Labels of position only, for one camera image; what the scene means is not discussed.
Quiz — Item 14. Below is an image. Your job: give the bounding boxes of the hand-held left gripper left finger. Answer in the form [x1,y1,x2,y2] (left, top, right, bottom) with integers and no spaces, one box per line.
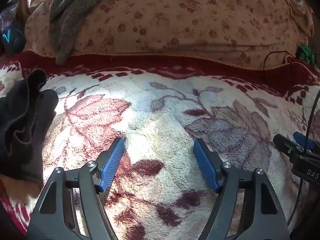
[26,137,125,240]

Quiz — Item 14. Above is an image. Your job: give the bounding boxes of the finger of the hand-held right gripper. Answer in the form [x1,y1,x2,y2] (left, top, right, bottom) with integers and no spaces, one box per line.
[273,134,302,157]
[293,131,315,152]

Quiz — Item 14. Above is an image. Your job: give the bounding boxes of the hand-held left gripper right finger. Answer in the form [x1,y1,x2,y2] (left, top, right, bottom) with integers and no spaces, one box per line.
[193,138,290,240]

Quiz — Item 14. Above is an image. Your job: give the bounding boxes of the black pants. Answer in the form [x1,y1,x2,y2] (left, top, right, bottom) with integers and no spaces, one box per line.
[0,69,59,184]

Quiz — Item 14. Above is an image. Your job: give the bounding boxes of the white and red floral blanket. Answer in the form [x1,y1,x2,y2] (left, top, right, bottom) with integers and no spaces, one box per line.
[0,51,320,240]

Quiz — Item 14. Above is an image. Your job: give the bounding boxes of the green cloth bundle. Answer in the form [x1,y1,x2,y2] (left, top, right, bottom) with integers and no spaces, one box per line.
[296,44,317,64]

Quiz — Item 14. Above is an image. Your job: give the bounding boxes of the grey fuzzy towel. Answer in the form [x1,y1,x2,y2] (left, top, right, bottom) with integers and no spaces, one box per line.
[49,0,120,65]

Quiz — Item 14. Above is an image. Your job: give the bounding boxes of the beige floral quilt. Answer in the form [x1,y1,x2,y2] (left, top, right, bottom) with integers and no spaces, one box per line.
[24,0,315,70]

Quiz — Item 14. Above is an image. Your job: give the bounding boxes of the blue plastic bag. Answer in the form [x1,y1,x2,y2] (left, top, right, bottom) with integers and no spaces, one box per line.
[0,5,27,57]

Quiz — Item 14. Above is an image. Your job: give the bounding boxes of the thin black cord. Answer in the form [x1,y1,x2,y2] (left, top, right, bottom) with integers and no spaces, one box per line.
[264,51,298,71]

